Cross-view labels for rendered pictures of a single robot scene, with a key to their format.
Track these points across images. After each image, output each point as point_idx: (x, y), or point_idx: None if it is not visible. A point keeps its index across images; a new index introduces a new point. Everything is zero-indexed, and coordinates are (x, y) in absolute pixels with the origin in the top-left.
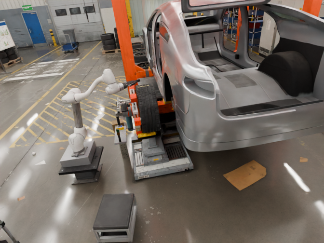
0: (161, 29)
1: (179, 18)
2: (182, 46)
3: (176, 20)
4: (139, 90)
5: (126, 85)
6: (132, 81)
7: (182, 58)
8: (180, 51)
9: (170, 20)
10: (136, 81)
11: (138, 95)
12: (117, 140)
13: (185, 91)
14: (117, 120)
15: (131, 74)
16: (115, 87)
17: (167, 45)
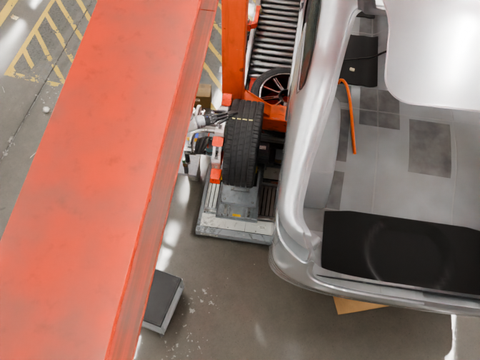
0: (311, 19)
1: (341, 39)
2: (303, 148)
3: (332, 46)
4: (231, 129)
5: (209, 122)
6: (223, 113)
7: (288, 180)
8: (294, 157)
9: (328, 26)
10: (230, 115)
11: (227, 138)
12: (182, 166)
13: (276, 228)
14: (186, 157)
15: (233, 68)
16: (191, 126)
17: (295, 96)
